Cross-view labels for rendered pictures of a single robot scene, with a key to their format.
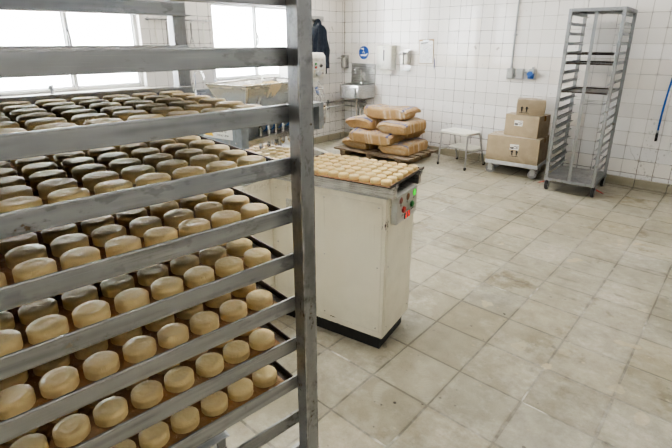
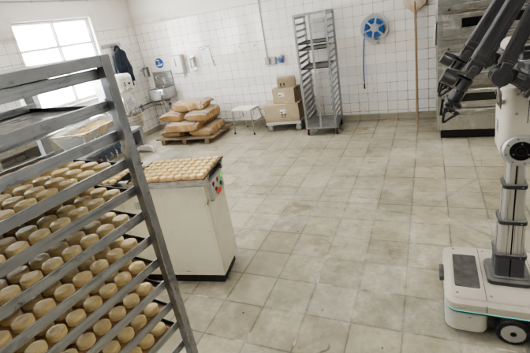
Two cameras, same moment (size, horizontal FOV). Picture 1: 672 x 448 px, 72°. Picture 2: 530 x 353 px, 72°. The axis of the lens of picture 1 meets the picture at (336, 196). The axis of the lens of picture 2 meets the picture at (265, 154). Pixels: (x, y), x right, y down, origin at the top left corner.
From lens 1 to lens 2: 0.47 m
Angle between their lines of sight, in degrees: 15
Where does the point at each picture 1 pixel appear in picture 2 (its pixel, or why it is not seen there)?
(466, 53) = (234, 52)
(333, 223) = (172, 210)
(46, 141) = (20, 258)
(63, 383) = not seen: outside the picture
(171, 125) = (77, 224)
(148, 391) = not seen: outside the picture
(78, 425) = not seen: outside the picture
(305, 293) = (169, 277)
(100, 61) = (36, 209)
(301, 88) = (139, 178)
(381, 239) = (207, 212)
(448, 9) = (213, 23)
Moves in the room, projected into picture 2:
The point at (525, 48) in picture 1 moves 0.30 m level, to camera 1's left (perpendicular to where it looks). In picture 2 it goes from (272, 42) to (255, 46)
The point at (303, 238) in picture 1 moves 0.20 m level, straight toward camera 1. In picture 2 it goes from (160, 250) to (171, 285)
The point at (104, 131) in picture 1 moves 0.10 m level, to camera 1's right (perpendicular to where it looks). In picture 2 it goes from (46, 241) to (88, 228)
